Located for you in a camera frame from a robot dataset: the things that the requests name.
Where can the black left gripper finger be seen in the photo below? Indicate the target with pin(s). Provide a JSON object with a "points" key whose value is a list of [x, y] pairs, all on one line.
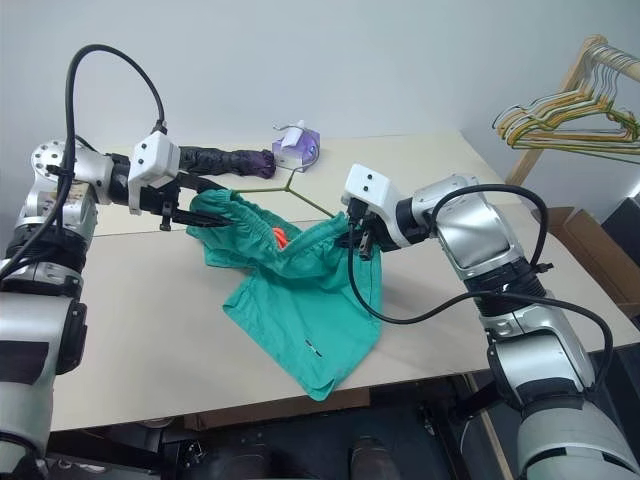
{"points": [[195, 181], [200, 220]]}

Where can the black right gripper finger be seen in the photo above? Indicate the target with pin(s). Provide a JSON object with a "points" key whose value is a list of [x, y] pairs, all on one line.
{"points": [[347, 241]]}

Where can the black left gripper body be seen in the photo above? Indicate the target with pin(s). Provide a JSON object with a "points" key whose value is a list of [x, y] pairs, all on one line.
{"points": [[155, 197]]}

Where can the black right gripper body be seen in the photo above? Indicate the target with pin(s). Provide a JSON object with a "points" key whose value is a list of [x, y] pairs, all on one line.
{"points": [[377, 235]]}

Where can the green shorts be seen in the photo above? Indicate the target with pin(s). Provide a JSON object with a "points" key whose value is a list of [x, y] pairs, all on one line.
{"points": [[300, 310]]}

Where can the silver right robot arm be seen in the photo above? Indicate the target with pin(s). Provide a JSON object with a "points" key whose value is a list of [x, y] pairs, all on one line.
{"points": [[475, 220]]}

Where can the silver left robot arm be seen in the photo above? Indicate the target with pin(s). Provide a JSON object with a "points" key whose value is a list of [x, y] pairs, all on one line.
{"points": [[30, 325]]}

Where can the black folded umbrella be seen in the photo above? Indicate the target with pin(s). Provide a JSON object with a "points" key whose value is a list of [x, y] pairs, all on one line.
{"points": [[225, 160]]}

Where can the purple tissue box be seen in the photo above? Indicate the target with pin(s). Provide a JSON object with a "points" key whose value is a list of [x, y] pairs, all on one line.
{"points": [[306, 142]]}

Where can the white tissue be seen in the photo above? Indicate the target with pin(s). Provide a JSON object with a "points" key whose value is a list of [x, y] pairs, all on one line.
{"points": [[292, 135]]}

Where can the wooden clothes rack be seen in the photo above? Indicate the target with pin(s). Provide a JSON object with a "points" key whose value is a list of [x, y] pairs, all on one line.
{"points": [[530, 160]]}

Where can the dark rounded shape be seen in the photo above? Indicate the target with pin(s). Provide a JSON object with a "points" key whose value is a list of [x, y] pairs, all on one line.
{"points": [[368, 457]]}

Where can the thin light wooden strip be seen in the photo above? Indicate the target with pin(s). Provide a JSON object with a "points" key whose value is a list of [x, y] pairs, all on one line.
{"points": [[492, 430]]}

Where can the black box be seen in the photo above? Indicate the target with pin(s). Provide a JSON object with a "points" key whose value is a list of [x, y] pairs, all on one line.
{"points": [[625, 220]]}

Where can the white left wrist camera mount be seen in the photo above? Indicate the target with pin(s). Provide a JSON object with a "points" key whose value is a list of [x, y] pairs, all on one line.
{"points": [[152, 155]]}

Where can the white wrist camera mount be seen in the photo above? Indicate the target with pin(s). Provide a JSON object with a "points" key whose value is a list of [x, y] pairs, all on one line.
{"points": [[152, 155], [370, 187]]}

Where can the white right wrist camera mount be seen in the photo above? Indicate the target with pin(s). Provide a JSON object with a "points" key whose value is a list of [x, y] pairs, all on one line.
{"points": [[370, 187]]}

